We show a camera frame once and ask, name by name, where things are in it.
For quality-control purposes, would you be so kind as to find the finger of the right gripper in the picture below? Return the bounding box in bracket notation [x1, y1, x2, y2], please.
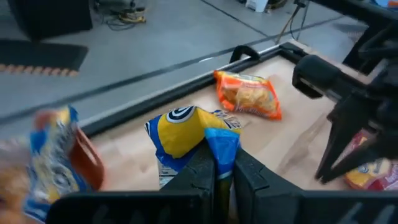
[315, 98, 369, 183]
[325, 141, 388, 184]

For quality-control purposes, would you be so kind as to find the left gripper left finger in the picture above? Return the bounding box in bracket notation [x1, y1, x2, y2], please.
[46, 139, 217, 224]

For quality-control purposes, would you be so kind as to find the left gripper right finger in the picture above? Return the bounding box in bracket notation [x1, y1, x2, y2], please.
[233, 148, 398, 224]

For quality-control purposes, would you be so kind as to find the red Maruchan ramen pack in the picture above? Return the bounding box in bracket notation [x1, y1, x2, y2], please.
[343, 129, 398, 191]

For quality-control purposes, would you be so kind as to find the blue Maruchan ramen pack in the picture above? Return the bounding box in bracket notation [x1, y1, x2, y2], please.
[24, 105, 91, 218]
[144, 105, 243, 218]

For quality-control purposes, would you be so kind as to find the orange Maruchan ramen pack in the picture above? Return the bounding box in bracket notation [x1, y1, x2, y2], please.
[213, 70, 283, 121]

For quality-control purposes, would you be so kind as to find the black hazard-striped floor mat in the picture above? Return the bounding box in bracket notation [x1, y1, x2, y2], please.
[0, 39, 90, 78]

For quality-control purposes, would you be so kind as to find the black cabinet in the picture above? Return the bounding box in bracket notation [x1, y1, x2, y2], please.
[7, 0, 93, 41]

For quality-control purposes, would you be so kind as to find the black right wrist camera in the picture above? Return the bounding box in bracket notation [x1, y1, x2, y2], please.
[292, 55, 345, 100]

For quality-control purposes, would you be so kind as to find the black table frame rail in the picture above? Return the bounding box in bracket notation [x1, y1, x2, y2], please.
[79, 42, 312, 138]

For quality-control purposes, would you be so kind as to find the black frame clamp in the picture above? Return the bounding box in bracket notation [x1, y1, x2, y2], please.
[229, 45, 261, 64]

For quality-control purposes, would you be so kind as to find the yellow cable pile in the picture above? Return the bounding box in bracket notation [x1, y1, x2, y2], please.
[119, 8, 147, 25]

